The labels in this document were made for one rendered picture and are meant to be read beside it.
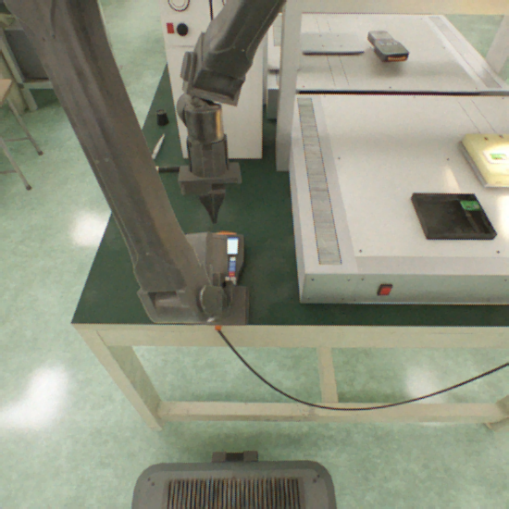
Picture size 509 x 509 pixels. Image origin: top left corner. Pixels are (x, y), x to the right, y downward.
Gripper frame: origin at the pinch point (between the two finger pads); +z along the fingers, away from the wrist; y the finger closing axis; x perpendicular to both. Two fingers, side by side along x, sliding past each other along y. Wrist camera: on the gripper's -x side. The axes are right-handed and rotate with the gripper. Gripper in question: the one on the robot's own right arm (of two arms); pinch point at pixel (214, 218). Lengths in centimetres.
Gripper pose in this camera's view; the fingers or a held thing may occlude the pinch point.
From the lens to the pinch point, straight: 68.9
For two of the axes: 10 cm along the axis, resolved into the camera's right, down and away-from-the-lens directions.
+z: 0.3, 8.2, 5.7
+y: -9.9, 0.8, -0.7
